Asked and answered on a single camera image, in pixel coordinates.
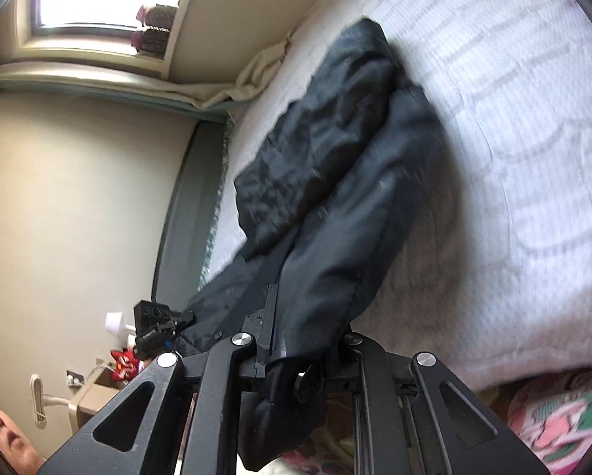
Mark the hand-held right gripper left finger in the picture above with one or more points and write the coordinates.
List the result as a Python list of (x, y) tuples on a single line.
[(266, 329)]

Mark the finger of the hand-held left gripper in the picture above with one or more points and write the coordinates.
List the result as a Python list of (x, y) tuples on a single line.
[(186, 319)]

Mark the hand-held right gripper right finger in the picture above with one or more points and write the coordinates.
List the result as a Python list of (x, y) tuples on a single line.
[(370, 356)]

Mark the black buttoned coat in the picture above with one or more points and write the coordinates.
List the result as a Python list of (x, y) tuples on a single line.
[(335, 168)]

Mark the red patterned toy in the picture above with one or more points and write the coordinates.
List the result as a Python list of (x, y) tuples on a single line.
[(125, 363)]

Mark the beige box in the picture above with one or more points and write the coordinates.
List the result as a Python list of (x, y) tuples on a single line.
[(98, 396)]

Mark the grey bed side board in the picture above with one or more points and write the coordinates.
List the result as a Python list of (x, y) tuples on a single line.
[(187, 198)]

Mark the person's head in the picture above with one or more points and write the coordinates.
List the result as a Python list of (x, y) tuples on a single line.
[(3, 435)]

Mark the pink green floral cloth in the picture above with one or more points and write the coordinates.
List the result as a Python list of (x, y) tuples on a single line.
[(563, 420)]

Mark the grey green curtain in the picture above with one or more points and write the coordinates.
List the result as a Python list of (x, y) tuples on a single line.
[(102, 96)]

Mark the white quilted bedspread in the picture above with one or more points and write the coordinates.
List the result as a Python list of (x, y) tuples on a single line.
[(498, 158)]

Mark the beige curtain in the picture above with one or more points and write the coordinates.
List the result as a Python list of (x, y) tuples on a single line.
[(246, 79)]

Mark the wall socket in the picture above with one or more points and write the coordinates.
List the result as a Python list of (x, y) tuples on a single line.
[(74, 377)]

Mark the white wall fixture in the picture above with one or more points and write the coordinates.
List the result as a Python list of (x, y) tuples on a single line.
[(38, 401)]

